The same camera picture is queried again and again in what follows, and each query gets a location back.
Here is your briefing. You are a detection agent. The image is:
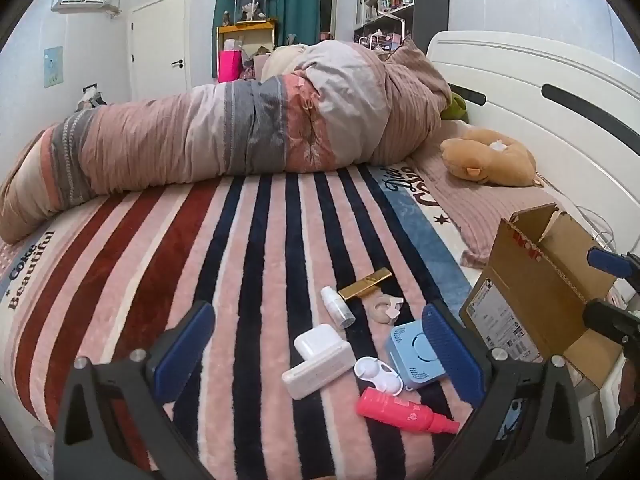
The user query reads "light blue wall poster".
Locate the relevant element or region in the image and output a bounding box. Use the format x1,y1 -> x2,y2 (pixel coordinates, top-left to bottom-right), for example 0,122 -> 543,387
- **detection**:
43,46 -> 65,90

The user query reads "rolled pink grey duvet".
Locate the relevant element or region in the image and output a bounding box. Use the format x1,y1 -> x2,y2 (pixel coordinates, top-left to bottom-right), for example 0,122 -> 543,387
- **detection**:
0,37 -> 454,244

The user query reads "glass display case with doll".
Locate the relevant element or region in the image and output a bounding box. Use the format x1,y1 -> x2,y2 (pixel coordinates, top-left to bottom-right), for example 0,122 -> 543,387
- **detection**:
232,0 -> 269,24

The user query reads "brown plush toy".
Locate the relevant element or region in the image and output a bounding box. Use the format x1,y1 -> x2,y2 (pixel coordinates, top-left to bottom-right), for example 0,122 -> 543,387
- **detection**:
440,129 -> 539,187

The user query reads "yellow shelf unit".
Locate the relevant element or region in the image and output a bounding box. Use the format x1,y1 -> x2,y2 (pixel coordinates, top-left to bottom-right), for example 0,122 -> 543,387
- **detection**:
215,18 -> 279,84

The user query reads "white door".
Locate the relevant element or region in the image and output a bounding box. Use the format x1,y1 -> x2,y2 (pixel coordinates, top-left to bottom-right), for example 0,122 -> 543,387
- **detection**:
129,0 -> 189,101

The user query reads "striped plush blanket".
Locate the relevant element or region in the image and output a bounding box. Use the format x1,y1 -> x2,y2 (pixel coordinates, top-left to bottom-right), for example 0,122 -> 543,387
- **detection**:
0,162 -> 482,480

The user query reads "bright pink bag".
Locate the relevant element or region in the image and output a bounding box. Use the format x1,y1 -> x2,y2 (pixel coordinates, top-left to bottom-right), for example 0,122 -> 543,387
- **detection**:
218,39 -> 244,84

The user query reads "pink corduroy pillow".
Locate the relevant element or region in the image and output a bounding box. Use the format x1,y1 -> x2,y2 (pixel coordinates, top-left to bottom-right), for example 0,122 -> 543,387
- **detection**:
404,149 -> 567,269

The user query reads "white charger block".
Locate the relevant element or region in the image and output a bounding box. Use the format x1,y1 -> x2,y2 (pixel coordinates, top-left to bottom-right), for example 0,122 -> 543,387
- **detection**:
281,323 -> 356,401

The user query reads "pink spray bottle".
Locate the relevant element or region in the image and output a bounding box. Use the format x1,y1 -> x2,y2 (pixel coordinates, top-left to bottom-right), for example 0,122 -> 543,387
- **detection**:
355,386 -> 460,435

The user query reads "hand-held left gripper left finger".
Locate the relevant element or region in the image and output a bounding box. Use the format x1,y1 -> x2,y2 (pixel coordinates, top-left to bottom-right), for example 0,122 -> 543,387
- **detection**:
52,301 -> 217,480

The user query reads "green plush toy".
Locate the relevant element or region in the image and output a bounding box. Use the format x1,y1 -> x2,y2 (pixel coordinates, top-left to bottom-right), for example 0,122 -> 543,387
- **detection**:
440,91 -> 470,122

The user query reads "cluttered bookshelf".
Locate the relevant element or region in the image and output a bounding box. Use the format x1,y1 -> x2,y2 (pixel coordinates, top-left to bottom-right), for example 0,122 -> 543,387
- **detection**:
352,0 -> 417,45

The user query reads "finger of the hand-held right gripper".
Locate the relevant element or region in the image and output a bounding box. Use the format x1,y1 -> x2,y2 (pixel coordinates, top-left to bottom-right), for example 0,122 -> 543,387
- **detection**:
582,298 -> 640,345
587,247 -> 640,279

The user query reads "gold rectangular case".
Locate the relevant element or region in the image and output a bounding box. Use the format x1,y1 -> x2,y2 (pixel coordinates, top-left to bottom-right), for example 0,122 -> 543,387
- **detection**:
337,267 -> 394,302

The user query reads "white contact lens case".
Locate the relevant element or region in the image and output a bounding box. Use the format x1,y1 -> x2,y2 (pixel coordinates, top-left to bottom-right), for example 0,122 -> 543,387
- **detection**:
353,356 -> 404,395

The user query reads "brown cardboard box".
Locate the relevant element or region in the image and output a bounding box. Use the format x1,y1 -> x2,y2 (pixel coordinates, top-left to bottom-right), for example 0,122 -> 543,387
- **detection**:
459,203 -> 624,390

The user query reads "light blue square device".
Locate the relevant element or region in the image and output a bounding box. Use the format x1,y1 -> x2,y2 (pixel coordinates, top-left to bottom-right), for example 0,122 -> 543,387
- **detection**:
384,321 -> 454,391

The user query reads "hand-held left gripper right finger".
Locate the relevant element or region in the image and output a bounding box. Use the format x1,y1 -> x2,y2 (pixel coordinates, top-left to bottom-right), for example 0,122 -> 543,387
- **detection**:
421,300 -> 587,480

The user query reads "small white bottle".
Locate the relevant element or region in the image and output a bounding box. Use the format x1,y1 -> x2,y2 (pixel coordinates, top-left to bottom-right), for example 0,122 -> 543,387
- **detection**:
320,286 -> 356,330

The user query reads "white bed headboard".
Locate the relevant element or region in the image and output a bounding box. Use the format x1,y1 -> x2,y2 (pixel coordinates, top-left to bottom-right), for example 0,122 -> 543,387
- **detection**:
426,30 -> 640,261

